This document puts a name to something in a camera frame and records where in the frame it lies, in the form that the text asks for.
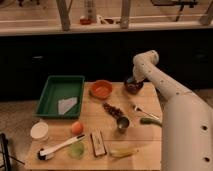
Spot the white handled dish brush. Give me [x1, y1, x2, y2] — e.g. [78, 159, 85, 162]
[37, 134, 85, 160]

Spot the green round lid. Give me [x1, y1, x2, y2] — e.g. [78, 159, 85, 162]
[68, 142, 84, 159]

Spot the green chili pepper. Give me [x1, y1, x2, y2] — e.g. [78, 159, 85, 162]
[140, 117, 162, 127]

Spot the green plastic tray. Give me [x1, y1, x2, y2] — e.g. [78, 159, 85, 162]
[36, 75, 85, 119]

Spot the black stand at left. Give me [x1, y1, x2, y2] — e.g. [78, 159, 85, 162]
[0, 133, 20, 171]

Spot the orange bowl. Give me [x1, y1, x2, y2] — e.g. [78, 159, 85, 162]
[90, 80, 112, 99]

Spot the grey folded cloth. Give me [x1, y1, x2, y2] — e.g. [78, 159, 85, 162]
[58, 97, 77, 115]

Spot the red object on shelf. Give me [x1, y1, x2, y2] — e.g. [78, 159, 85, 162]
[79, 16, 92, 25]

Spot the brown rectangular block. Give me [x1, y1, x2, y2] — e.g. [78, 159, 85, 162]
[90, 131, 107, 157]

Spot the orange fruit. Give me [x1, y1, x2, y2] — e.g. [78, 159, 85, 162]
[71, 121, 83, 135]

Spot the dark purple bowl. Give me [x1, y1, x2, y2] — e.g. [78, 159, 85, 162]
[124, 77, 143, 94]

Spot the yellow banana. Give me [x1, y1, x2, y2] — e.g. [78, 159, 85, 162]
[109, 149, 138, 158]

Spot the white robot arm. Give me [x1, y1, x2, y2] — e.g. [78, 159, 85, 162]
[133, 50, 213, 171]

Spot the white round container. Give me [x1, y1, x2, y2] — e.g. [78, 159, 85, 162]
[30, 122, 49, 141]

